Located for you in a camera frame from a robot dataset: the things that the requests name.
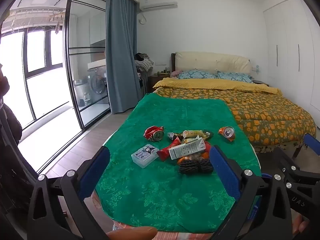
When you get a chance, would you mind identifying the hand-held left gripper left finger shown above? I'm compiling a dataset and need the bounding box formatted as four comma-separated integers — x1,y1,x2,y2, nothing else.
26,145,112,240

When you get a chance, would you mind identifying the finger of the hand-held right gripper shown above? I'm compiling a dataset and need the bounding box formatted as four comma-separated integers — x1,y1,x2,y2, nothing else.
301,133,320,155
273,147,300,178

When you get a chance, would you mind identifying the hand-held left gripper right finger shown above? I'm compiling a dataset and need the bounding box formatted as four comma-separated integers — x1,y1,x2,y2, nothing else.
209,145,293,240

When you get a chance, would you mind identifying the clear yellow pastry packet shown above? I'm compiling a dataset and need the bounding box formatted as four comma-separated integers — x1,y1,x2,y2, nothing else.
179,152,210,163

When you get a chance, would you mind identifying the clear plastic box cartoon print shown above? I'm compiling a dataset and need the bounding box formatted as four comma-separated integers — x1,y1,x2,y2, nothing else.
131,144,160,168

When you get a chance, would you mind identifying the crushed red can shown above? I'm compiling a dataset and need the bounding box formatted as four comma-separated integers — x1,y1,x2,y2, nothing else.
144,126,165,142

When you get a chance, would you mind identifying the person's right hand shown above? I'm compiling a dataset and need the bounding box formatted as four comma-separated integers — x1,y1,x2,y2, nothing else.
292,215,312,236

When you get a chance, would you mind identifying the person's left hand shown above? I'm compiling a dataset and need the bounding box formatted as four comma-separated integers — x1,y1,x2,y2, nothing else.
106,226,158,240

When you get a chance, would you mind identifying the black foam net sleeve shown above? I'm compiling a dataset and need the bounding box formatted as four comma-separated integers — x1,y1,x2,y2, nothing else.
178,160,199,174
196,159,213,173

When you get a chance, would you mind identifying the crushed orange can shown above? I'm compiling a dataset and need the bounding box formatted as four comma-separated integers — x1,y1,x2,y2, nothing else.
218,126,236,143

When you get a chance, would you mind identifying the white milk carton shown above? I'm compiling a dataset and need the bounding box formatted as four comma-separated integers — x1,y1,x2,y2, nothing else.
169,137,206,160

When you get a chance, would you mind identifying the bed with orange patterned quilt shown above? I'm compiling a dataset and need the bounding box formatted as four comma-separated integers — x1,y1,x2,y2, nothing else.
152,77,317,153

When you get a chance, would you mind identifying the cream snack packet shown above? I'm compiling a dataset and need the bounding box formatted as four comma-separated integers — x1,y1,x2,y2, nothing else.
182,129,204,138

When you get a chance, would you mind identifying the green patterned tablecloth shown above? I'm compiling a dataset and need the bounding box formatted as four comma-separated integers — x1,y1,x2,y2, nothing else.
95,93,262,233

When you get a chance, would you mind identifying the red snack wrapper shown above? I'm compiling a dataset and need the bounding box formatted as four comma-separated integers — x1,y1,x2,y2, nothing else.
157,137,182,162

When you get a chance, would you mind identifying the grey washing machine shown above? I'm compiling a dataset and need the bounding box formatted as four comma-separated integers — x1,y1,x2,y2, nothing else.
87,69,109,103

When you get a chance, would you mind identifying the yellow blanket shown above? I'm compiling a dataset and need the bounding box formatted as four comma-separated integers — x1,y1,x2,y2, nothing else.
153,77,283,96

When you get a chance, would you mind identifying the blue patterned pillow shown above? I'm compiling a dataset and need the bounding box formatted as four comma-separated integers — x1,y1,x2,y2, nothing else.
217,71,253,83
177,69,217,79

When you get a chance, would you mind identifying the dark cloth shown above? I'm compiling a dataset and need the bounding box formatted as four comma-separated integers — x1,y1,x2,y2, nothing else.
0,64,38,180

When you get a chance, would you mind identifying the white wardrobe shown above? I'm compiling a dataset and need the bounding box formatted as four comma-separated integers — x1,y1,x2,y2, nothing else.
262,0,320,128

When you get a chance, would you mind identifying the cream padded headboard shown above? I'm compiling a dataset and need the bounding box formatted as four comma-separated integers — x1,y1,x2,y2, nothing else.
175,52,251,74

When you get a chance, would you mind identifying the sliding glass door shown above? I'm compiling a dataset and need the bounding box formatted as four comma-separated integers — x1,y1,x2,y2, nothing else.
64,0,112,130

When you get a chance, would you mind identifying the pile of clothes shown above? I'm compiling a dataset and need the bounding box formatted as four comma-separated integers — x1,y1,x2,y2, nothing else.
134,52,155,72

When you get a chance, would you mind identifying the blue grey curtain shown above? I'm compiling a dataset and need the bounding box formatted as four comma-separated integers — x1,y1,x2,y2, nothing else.
105,0,144,114

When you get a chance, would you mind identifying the black framed window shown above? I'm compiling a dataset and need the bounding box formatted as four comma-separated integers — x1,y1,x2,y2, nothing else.
0,26,69,130

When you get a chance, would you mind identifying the white balcony cabinet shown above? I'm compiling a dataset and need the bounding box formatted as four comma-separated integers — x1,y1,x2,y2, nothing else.
89,10,107,46

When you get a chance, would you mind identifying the ceiling drying rack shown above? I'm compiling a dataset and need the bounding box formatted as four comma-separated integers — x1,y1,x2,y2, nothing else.
7,7,67,34

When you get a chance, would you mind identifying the white air conditioner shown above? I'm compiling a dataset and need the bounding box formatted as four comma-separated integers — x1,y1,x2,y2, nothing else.
139,0,178,12

